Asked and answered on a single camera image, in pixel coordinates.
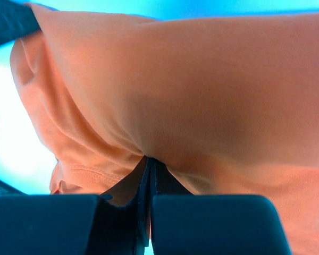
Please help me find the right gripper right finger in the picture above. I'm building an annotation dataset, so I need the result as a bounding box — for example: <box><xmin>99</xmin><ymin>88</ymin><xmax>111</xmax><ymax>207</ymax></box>
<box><xmin>150</xmin><ymin>159</ymin><xmax>292</xmax><ymax>254</ymax></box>

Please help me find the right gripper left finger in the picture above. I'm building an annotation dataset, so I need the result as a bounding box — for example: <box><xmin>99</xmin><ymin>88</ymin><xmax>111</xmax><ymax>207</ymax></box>
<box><xmin>0</xmin><ymin>158</ymin><xmax>150</xmax><ymax>254</ymax></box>

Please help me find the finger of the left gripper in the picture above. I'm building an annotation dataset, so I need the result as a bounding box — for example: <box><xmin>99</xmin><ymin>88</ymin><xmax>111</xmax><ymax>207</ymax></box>
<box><xmin>0</xmin><ymin>1</ymin><xmax>40</xmax><ymax>46</ymax></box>

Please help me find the orange t shirt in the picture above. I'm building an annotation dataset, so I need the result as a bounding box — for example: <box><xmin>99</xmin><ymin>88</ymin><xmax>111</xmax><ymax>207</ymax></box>
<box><xmin>10</xmin><ymin>4</ymin><xmax>319</xmax><ymax>254</ymax></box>

